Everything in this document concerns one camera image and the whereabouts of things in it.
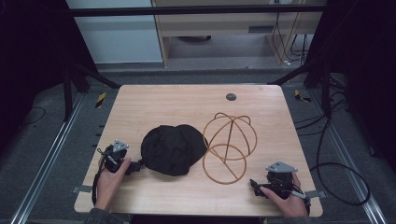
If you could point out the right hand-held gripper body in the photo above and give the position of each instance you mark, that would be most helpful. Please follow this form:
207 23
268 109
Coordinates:
280 179

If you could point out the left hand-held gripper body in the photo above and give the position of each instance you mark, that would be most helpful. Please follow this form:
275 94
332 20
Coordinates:
115 154

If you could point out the black cap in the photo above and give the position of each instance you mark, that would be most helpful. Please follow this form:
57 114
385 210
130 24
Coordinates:
171 149

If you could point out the person's left hand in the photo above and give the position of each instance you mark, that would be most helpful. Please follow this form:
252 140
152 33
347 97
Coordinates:
109 183

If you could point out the person's right hand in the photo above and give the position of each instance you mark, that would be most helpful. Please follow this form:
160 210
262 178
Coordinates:
289 205

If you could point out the yellow black striped tape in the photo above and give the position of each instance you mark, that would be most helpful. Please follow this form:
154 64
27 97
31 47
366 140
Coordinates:
301 97
100 99

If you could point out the black metal stand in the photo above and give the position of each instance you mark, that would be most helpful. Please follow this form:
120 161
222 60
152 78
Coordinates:
67 93
325 90

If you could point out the grey round table grommet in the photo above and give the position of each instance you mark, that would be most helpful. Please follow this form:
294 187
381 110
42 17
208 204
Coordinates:
231 96

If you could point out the white cabinet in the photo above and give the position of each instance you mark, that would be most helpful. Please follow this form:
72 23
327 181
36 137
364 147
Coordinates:
118 40

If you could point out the light wooden desk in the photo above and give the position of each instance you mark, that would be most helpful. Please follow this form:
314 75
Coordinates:
218 26

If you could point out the grey metal table bracket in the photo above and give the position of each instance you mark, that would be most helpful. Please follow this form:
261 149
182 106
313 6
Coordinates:
316 194
81 188

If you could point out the aluminium floor rail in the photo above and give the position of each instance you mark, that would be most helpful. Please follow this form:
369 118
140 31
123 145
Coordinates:
46 161
348 161

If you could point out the black horizontal frame bar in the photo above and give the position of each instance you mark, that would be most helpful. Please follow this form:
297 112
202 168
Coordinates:
186 11

